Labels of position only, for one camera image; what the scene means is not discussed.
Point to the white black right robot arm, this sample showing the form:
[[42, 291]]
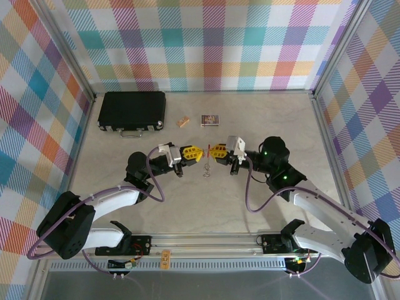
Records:
[[318, 206]]

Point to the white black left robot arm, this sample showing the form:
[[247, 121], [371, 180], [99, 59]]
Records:
[[112, 200]]

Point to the small picture card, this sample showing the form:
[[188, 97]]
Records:
[[209, 120]]

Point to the small tan matchbox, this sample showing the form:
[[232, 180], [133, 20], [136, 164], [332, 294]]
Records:
[[183, 122]]

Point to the black hard case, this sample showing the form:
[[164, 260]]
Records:
[[131, 109]]

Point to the small wooden tag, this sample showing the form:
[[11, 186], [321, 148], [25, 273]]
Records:
[[165, 259]]

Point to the small circuit board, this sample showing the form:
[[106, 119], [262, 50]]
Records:
[[129, 265], [297, 261]]

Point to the grey metal shelf plate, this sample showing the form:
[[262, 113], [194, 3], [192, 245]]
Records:
[[203, 287]]

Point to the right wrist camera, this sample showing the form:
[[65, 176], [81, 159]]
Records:
[[234, 143]]

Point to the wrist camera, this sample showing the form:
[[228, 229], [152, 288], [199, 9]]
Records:
[[173, 156], [234, 143]]

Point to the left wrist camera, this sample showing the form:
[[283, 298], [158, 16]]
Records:
[[173, 156]]

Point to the aluminium side rail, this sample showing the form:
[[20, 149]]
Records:
[[332, 156], [76, 156]]

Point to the aluminium back rail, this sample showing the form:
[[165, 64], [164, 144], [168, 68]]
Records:
[[203, 91]]

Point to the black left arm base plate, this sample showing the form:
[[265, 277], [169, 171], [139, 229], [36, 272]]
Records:
[[140, 243]]

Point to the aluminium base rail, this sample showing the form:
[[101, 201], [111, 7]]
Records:
[[203, 242]]

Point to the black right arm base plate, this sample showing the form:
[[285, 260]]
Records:
[[272, 243]]

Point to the aluminium corner post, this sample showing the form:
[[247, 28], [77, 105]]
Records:
[[340, 47], [67, 53]]

